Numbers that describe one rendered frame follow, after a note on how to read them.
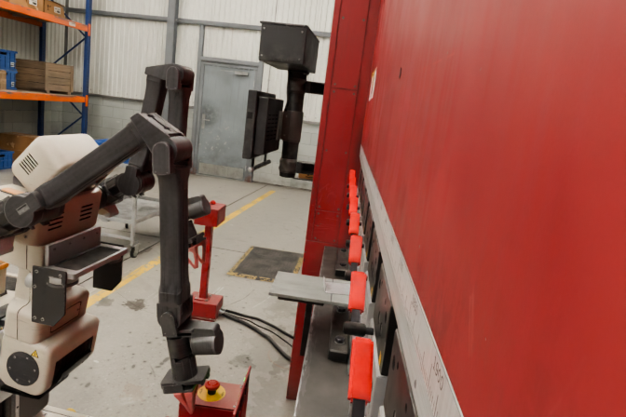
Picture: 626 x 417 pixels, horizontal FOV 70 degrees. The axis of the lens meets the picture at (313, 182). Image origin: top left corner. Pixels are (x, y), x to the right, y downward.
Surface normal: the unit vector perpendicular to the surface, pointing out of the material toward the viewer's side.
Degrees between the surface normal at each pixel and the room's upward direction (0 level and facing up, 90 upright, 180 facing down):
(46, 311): 90
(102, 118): 90
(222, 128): 90
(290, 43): 90
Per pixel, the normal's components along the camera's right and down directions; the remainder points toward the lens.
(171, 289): -0.11, -0.06
